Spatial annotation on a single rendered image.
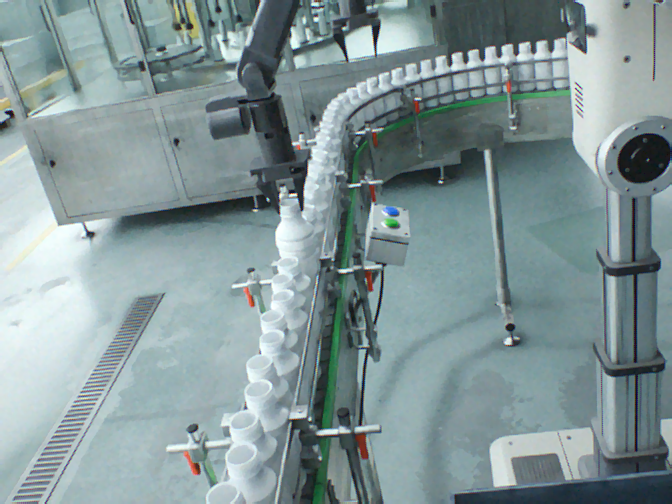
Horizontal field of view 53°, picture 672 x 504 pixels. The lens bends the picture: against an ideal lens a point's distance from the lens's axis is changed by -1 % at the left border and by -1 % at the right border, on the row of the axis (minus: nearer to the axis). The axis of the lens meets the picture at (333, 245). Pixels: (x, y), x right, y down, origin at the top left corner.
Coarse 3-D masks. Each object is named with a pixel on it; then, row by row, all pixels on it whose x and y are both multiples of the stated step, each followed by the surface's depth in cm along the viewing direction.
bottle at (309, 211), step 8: (304, 208) 141; (312, 208) 140; (304, 216) 138; (312, 216) 138; (312, 224) 139; (320, 224) 140; (320, 232) 139; (320, 240) 139; (320, 248) 140; (328, 248) 142
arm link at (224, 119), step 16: (256, 64) 106; (256, 80) 106; (272, 80) 114; (224, 96) 112; (240, 96) 110; (256, 96) 108; (208, 112) 112; (224, 112) 111; (224, 128) 112; (240, 128) 112
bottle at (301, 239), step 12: (288, 204) 121; (288, 216) 119; (300, 216) 120; (288, 228) 119; (300, 228) 119; (312, 228) 121; (276, 240) 122; (288, 240) 119; (300, 240) 119; (312, 240) 121; (288, 252) 121; (300, 252) 120; (312, 252) 122; (300, 264) 122; (312, 264) 123; (312, 276) 124
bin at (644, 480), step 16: (560, 480) 92; (576, 480) 91; (592, 480) 91; (608, 480) 90; (624, 480) 90; (640, 480) 90; (656, 480) 90; (464, 496) 93; (480, 496) 93; (496, 496) 93; (512, 496) 93; (528, 496) 92; (544, 496) 92; (560, 496) 92; (576, 496) 92; (592, 496) 92; (608, 496) 92; (624, 496) 91; (640, 496) 91; (656, 496) 91
